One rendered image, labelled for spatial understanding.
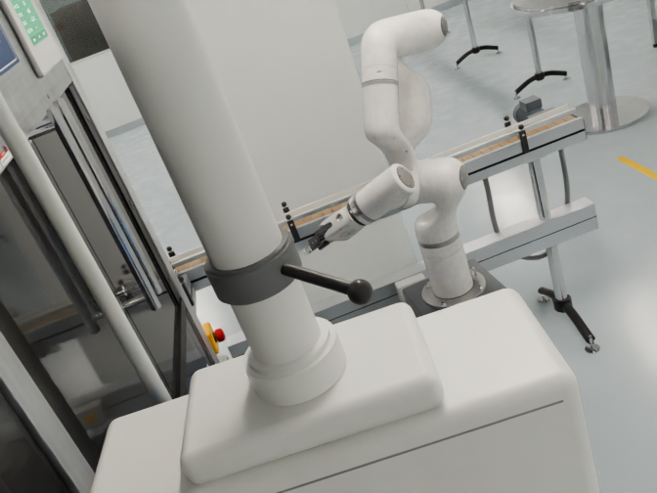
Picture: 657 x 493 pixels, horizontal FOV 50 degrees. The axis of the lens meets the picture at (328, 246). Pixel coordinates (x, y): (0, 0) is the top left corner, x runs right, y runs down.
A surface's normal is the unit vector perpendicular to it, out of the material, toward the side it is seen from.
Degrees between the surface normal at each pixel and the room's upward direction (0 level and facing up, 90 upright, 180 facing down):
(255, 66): 90
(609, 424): 0
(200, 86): 90
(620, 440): 0
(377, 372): 0
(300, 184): 90
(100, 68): 90
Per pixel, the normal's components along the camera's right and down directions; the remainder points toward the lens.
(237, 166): 0.78, 0.04
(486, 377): -0.32, -0.84
